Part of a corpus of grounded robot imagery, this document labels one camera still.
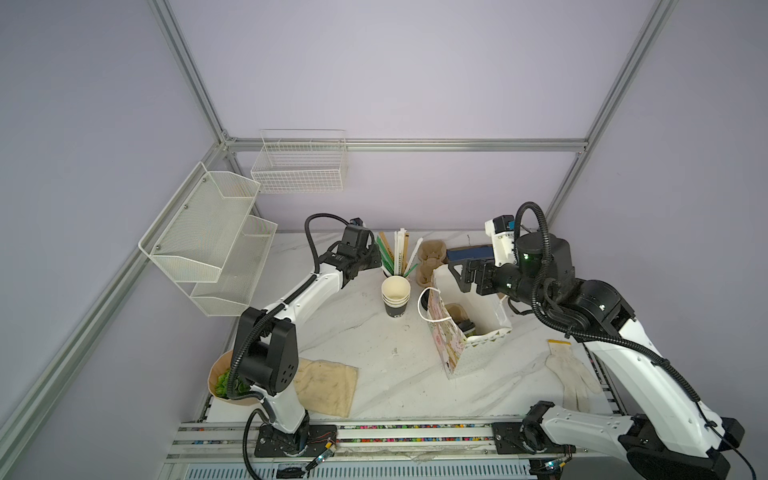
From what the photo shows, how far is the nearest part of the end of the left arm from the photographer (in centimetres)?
65

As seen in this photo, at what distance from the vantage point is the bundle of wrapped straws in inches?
37.2

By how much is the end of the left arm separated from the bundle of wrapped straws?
181 millimetres
